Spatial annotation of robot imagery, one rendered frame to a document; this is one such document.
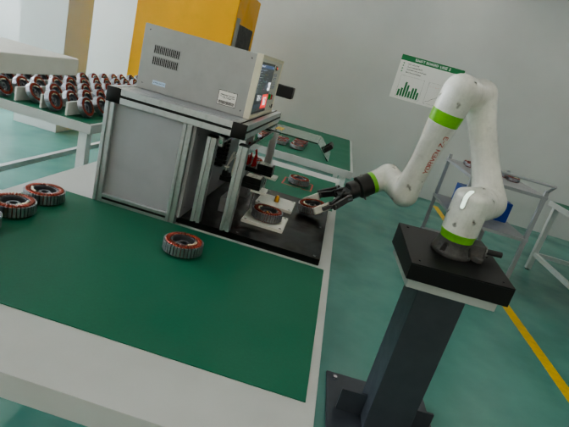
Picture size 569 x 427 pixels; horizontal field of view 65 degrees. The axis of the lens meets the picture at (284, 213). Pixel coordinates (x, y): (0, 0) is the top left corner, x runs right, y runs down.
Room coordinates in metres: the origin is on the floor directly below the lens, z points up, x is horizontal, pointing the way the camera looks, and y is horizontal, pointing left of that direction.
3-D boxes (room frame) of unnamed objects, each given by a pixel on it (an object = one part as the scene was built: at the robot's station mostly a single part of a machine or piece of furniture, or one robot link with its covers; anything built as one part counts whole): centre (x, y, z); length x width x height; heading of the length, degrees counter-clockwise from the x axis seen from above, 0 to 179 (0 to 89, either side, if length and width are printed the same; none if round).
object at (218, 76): (1.67, 0.37, 1.22); 0.44 x 0.39 x 0.20; 177
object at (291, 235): (1.64, 0.07, 0.76); 0.64 x 0.47 x 0.02; 177
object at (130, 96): (1.66, 0.37, 1.09); 0.68 x 0.44 x 0.05; 177
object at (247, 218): (1.52, 0.06, 0.78); 0.15 x 0.15 x 0.01; 87
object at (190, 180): (1.65, 0.31, 0.92); 0.66 x 0.01 x 0.30; 177
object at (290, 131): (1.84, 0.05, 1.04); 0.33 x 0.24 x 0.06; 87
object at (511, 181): (3.87, -1.63, 0.51); 1.01 x 0.60 x 1.01; 177
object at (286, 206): (1.76, 0.05, 0.78); 0.15 x 0.15 x 0.01; 87
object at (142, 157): (1.34, 0.47, 0.91); 0.28 x 0.03 x 0.32; 87
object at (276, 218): (1.52, 0.06, 0.80); 0.11 x 0.11 x 0.04
